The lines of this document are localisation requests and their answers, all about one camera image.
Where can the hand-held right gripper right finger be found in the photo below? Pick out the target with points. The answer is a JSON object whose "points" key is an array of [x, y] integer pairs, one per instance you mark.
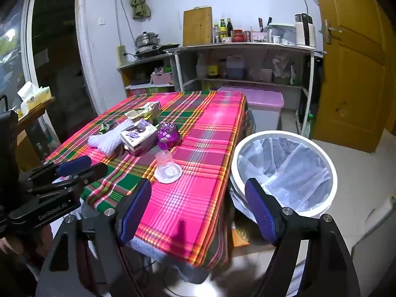
{"points": [[260, 213]]}

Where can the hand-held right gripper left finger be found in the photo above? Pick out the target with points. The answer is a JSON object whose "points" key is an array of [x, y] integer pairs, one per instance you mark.
{"points": [[136, 213]]}

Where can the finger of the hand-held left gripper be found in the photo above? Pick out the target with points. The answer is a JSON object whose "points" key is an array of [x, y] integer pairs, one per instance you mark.
{"points": [[74, 164], [89, 174]]}

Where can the white foam net sleeve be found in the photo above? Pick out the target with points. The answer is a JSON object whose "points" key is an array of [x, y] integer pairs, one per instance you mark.
{"points": [[105, 141]]}

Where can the green wrapper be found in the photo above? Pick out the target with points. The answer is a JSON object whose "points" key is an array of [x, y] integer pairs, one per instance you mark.
{"points": [[105, 127]]}

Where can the clear plastic lid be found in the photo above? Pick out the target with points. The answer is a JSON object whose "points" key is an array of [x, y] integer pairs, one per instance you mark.
{"points": [[168, 175]]}

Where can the clear plastic cup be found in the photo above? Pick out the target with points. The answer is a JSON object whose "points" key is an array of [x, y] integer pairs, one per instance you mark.
{"points": [[164, 159]]}

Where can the purple white carton box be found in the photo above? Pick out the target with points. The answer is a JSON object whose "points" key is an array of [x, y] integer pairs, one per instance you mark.
{"points": [[139, 137]]}

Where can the white round trash bin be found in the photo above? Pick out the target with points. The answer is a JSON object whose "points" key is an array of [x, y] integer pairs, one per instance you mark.
{"points": [[333, 176]]}

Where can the purple snack bag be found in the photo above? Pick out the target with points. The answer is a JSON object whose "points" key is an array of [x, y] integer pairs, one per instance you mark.
{"points": [[168, 136]]}

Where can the wooden side table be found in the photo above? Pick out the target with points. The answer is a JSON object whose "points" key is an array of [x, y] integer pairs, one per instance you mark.
{"points": [[34, 120]]}

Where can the yellow tissue box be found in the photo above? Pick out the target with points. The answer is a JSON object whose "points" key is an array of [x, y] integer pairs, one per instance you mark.
{"points": [[32, 97]]}

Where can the pink green plaid tablecloth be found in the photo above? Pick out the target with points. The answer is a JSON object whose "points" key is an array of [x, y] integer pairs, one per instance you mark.
{"points": [[201, 148]]}

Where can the white carton with red print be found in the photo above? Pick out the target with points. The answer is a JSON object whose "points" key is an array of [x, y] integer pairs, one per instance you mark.
{"points": [[153, 108]]}

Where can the pink lid storage box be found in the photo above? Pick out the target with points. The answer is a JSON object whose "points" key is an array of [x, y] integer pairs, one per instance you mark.
{"points": [[266, 100]]}

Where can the yellowish power strip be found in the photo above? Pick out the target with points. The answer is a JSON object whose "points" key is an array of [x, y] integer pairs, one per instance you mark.
{"points": [[121, 54]]}

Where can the pink plastic basket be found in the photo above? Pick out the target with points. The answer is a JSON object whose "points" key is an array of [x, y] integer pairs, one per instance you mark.
{"points": [[162, 79]]}

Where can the wooden shelf unit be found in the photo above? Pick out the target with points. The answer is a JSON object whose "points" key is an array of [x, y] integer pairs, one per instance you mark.
{"points": [[145, 59]]}

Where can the pink plastic tub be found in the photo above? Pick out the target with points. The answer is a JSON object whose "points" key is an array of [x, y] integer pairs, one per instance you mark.
{"points": [[261, 75]]}

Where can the steel cooking pot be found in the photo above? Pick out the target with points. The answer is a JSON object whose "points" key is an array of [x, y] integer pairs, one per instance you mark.
{"points": [[147, 40]]}

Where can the black induction cooker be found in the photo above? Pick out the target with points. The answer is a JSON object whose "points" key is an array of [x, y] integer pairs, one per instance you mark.
{"points": [[161, 49]]}

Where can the crumpled plastic bag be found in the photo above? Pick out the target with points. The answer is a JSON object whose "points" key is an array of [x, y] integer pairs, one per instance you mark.
{"points": [[282, 68]]}

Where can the blue grey plastic jug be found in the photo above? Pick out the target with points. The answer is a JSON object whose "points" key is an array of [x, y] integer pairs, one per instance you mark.
{"points": [[235, 68]]}

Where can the yellow label oil bottle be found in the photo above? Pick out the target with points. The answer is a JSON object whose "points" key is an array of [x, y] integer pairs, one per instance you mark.
{"points": [[212, 71]]}

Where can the white plastic jug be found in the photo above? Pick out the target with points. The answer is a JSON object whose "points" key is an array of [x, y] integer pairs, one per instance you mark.
{"points": [[201, 68]]}

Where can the white metal shelf rack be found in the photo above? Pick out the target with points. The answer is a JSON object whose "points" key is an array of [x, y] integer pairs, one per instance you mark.
{"points": [[241, 47]]}

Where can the yellow wooden door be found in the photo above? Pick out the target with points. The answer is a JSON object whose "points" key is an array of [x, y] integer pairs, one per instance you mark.
{"points": [[352, 68]]}

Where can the pink utensil holder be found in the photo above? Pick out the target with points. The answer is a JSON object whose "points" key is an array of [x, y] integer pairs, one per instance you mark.
{"points": [[259, 36]]}

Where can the red lidded jar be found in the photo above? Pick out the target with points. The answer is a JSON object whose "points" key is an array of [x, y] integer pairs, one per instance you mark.
{"points": [[238, 36]]}

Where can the clear lidded container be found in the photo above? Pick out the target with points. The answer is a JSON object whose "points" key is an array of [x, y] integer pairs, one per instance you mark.
{"points": [[283, 32]]}

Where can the wooden cutting board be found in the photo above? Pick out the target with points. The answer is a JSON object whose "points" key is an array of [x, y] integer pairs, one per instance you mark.
{"points": [[198, 26]]}

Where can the clear plastic bottle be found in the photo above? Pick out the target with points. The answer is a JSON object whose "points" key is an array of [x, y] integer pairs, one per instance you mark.
{"points": [[216, 34]]}

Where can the white black thermos kettle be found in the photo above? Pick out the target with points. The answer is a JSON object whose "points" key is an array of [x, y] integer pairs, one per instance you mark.
{"points": [[304, 34]]}

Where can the dark sauce bottle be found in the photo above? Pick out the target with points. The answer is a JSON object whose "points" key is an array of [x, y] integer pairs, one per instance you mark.
{"points": [[230, 29]]}

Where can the white wall switch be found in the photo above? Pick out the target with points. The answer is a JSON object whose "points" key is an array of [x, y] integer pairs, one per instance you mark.
{"points": [[102, 20]]}

